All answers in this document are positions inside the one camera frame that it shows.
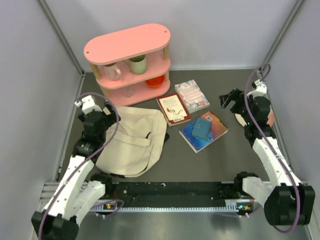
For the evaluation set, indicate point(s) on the orange bowl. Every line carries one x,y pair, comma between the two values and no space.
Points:
155,82

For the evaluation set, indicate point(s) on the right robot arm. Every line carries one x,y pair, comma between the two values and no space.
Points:
286,200

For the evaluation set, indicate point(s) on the green mug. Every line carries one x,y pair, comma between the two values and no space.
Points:
138,64

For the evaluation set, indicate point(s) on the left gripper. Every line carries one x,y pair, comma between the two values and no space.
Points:
111,118

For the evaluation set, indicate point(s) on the clear glass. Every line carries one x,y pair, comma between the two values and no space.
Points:
128,91

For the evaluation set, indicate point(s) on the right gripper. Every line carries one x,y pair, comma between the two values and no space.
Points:
225,99

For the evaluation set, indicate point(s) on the pink three-tier shelf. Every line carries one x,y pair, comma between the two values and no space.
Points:
150,39

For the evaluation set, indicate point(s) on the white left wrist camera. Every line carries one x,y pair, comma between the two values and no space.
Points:
87,105

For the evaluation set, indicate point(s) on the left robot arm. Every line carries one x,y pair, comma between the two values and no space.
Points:
61,218

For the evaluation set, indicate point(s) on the blue orange book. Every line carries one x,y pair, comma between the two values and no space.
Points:
218,129

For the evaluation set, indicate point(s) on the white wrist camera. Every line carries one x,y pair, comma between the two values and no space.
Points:
259,89
87,105

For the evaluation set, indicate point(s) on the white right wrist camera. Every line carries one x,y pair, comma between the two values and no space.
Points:
259,89

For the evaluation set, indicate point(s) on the cream and pink plate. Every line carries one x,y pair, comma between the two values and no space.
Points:
270,119

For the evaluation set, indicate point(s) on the grey cable duct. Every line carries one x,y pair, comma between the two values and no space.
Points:
228,206

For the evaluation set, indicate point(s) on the pink mug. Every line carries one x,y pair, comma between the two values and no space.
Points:
112,71

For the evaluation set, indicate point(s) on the floral white book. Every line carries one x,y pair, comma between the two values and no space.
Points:
191,95

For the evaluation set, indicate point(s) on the red-bordered white book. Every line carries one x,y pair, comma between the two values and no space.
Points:
173,109

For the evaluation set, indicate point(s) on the cream canvas backpack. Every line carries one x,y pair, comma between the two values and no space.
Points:
137,144

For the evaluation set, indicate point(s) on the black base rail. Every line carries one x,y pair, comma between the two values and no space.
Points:
176,194

